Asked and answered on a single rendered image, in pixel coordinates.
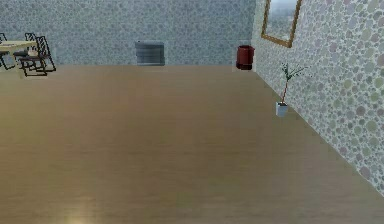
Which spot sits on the grey ribbed box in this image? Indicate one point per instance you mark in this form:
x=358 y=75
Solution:
x=149 y=53

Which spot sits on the dark red bin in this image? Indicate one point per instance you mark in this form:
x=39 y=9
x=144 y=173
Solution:
x=245 y=57

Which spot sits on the house plant in white pot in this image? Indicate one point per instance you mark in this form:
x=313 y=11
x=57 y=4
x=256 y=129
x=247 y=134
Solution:
x=284 y=96

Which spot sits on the pale wooden table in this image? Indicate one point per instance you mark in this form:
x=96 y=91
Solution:
x=15 y=44

